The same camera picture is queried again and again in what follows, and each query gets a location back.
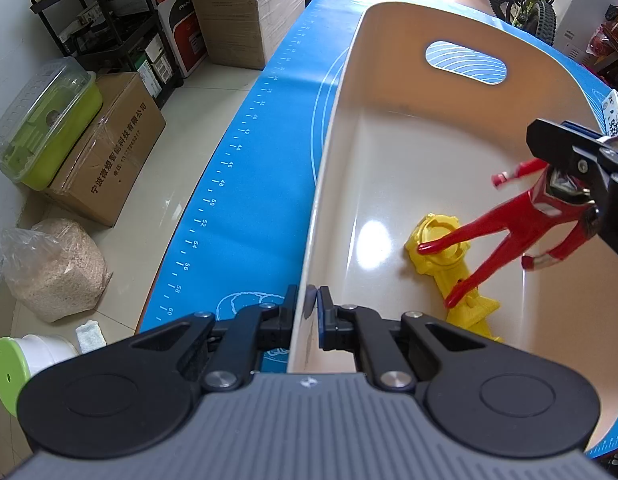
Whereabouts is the red superhero action figure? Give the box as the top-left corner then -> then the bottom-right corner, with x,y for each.
417,158 -> 598,309

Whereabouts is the yellow plastic toy key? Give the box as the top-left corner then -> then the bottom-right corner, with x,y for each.
405,214 -> 503,342

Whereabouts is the beige plastic storage bin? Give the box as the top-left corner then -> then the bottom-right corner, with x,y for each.
289,2 -> 618,455

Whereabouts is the white tissue pack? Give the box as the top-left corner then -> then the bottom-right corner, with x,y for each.
602,90 -> 618,136

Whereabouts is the green white round stool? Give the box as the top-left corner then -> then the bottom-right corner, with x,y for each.
0,335 -> 79,417

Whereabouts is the bag of wood shavings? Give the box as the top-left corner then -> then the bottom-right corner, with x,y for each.
0,218 -> 112,323

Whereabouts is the white freezer cabinet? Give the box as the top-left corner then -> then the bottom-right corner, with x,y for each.
553,0 -> 618,64

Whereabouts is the blue silicone table mat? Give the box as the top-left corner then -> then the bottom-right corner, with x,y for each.
136,0 -> 618,461

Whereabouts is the brown cardboard box on floor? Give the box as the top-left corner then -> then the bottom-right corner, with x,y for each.
44,73 -> 166,228

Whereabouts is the green plastic lidded container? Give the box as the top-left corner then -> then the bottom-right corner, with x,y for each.
0,58 -> 103,191

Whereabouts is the large stacked cardboard box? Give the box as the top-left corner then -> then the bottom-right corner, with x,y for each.
192,0 -> 306,70

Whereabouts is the black metal shelf rack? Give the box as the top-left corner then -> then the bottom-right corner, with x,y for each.
30,0 -> 183,107

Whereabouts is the red white appliance box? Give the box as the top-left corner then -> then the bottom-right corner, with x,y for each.
155,0 -> 206,78

